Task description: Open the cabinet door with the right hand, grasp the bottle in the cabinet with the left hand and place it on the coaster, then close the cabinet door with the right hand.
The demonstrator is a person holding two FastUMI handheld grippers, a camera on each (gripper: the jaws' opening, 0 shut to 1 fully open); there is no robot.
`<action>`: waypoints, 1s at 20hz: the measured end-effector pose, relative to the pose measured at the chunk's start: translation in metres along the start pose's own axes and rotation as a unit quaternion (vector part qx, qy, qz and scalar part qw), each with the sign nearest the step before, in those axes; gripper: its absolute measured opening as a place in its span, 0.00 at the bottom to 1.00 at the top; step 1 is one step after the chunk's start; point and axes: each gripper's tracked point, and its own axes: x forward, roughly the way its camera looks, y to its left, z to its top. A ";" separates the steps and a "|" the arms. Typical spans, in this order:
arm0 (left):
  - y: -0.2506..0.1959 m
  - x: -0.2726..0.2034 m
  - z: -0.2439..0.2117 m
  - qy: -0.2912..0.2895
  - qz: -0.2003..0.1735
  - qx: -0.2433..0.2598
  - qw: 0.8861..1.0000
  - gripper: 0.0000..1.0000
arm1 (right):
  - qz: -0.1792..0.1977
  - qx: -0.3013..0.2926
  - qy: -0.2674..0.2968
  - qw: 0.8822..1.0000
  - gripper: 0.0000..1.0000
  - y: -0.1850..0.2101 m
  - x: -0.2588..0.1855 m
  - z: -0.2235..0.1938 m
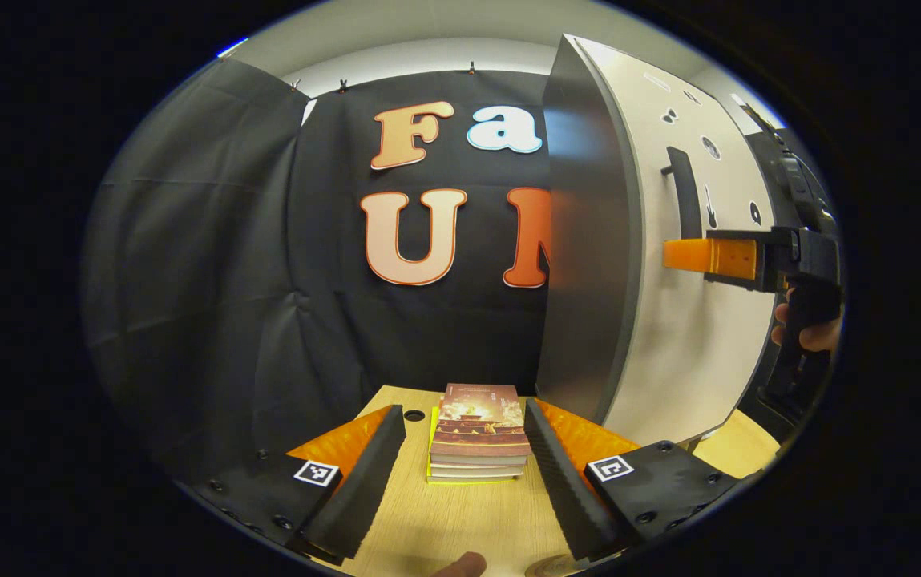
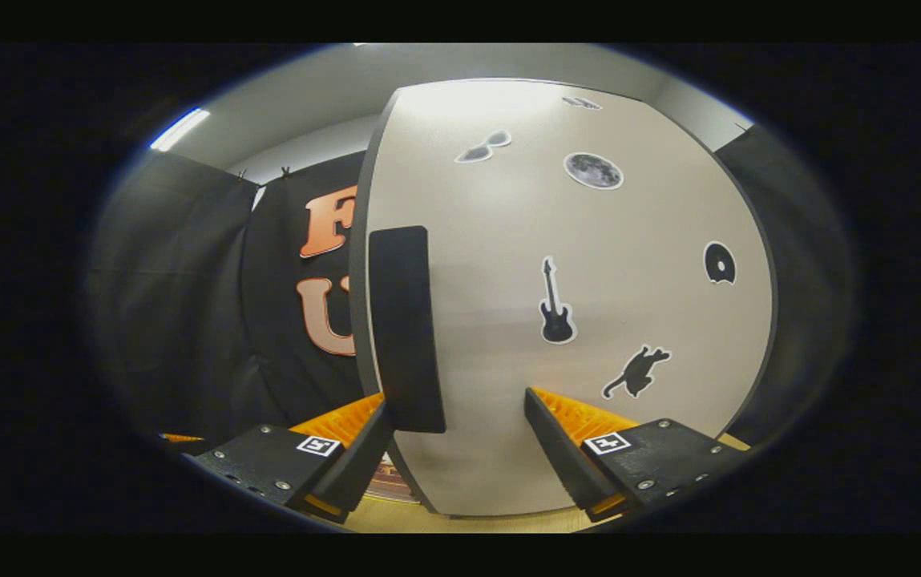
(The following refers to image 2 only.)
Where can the grey cabinet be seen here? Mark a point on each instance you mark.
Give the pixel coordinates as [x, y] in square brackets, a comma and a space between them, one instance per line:
[357, 304]

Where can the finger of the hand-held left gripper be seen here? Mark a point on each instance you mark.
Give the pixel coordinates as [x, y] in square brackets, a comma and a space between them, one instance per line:
[183, 438]

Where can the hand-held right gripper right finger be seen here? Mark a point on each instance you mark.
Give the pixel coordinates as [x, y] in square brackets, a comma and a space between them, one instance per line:
[564, 457]

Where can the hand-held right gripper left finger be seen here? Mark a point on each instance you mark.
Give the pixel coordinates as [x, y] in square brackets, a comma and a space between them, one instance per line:
[348, 465]

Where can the ceiling light strip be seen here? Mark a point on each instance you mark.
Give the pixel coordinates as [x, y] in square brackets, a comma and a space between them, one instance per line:
[179, 129]

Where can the reddish cover book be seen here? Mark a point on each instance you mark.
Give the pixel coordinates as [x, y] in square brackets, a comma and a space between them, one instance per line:
[396, 485]

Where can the black backdrop cloth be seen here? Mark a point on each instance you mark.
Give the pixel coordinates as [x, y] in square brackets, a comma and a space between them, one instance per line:
[187, 304]

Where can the row of black cloth clips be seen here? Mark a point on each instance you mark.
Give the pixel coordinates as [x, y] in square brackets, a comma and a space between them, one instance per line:
[284, 171]

